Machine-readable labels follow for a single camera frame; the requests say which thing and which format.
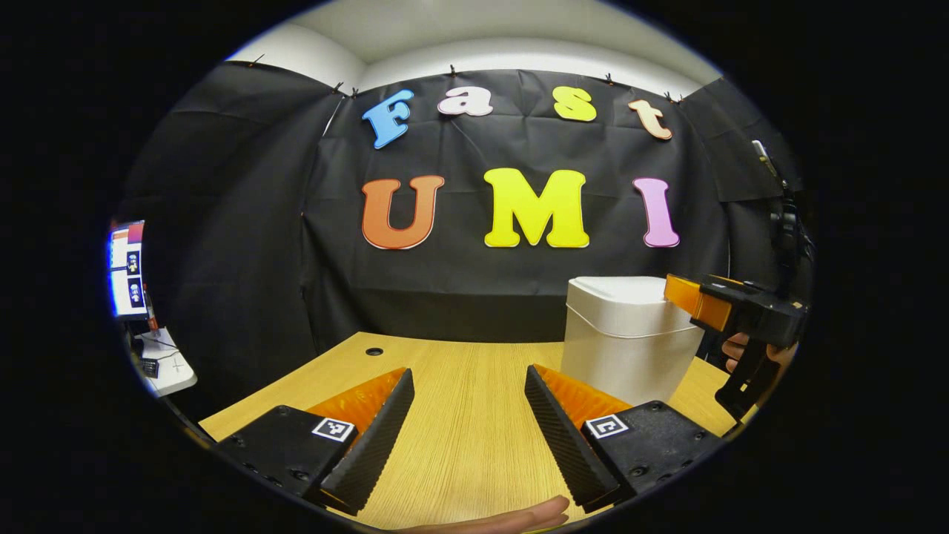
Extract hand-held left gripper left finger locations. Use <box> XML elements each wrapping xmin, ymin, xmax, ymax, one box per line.
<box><xmin>215</xmin><ymin>367</ymin><xmax>416</xmax><ymax>516</ymax></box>

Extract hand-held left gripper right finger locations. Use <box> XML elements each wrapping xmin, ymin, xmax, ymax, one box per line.
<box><xmin>523</xmin><ymin>363</ymin><xmax>726</xmax><ymax>514</ymax></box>

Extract white desktop garbage bin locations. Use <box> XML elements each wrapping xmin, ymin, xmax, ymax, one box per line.
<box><xmin>560</xmin><ymin>276</ymin><xmax>705</xmax><ymax>407</ymax></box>

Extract black backdrop cloth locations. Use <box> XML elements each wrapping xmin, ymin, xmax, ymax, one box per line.
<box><xmin>115</xmin><ymin>59</ymin><xmax>813</xmax><ymax>401</ymax></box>

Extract white side table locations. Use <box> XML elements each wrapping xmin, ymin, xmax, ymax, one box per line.
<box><xmin>133</xmin><ymin>326</ymin><xmax>199</xmax><ymax>398</ymax></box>

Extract wooden desktop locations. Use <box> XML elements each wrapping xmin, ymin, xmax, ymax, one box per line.
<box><xmin>199</xmin><ymin>332</ymin><xmax>761</xmax><ymax>534</ymax></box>

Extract computer monitor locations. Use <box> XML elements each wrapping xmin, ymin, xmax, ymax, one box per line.
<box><xmin>109</xmin><ymin>220</ymin><xmax>149</xmax><ymax>320</ymax></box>

